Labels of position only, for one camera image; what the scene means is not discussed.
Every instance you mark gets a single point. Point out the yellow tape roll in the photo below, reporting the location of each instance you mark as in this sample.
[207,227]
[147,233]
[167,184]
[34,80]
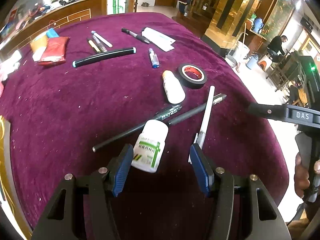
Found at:
[39,41]

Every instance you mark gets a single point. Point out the black marker white text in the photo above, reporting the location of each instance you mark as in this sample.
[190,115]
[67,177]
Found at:
[168,112]

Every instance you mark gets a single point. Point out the blue small cylinder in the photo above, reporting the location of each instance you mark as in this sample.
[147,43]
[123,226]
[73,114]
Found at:
[51,33]

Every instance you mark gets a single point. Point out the red foil pouch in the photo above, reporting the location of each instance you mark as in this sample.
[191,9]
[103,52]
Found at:
[55,52]

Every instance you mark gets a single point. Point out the white medicine bottle green label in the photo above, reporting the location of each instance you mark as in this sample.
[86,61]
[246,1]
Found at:
[149,146]

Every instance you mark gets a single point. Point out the small blue glue tube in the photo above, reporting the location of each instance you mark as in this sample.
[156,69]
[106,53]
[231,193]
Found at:
[153,58]

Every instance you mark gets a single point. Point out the white bottle orange cap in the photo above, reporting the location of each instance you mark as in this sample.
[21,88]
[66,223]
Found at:
[173,89]

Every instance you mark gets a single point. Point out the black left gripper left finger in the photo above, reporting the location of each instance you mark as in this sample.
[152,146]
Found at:
[118,170]

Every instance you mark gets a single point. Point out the grey clear pen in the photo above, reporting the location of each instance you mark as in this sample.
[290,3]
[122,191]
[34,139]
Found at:
[99,44]

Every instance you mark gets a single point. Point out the white slim pen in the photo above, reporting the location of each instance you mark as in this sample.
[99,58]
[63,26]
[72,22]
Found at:
[94,33]

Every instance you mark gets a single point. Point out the black marker teal caps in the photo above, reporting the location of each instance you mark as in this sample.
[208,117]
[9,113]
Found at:
[104,56]

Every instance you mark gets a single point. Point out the white eraser block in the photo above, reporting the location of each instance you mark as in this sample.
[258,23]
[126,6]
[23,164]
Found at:
[38,54]

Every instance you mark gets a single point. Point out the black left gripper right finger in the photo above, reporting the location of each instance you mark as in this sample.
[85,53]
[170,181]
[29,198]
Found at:
[203,170]

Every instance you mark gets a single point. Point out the black tape roll red core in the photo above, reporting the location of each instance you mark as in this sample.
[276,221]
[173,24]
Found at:
[192,76]

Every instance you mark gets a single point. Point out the yellow rimmed white tray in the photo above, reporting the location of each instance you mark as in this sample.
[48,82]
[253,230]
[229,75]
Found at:
[10,203]

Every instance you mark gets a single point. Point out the purple velvet tablecloth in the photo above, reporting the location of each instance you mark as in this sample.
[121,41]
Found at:
[58,113]

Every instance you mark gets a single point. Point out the silver white pen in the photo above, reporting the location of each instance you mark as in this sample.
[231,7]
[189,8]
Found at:
[200,137]

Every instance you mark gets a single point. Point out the operator right hand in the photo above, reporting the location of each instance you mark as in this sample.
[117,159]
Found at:
[301,177]

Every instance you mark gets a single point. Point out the black pen with cap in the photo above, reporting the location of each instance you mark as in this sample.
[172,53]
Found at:
[135,35]

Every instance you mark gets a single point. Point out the yellow black pen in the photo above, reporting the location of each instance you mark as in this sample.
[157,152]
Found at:
[93,45]

